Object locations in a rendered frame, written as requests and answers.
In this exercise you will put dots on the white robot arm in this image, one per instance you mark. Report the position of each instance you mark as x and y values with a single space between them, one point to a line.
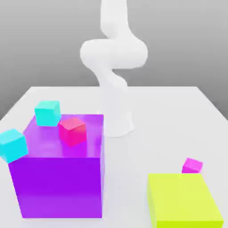
114 53

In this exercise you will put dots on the small pink-red cube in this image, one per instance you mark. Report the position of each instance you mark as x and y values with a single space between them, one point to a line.
72 131

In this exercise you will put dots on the small turquoise cube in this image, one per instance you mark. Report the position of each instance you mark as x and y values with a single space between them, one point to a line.
47 114

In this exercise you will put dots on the small magenta cube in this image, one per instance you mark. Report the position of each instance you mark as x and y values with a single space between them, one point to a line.
192 166

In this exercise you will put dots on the small cyan cube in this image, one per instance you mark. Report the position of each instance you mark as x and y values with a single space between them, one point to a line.
13 145

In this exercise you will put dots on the large purple box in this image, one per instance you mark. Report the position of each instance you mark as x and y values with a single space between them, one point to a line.
58 185

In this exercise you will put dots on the large yellow-green box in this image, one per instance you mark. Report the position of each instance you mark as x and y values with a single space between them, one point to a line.
183 197

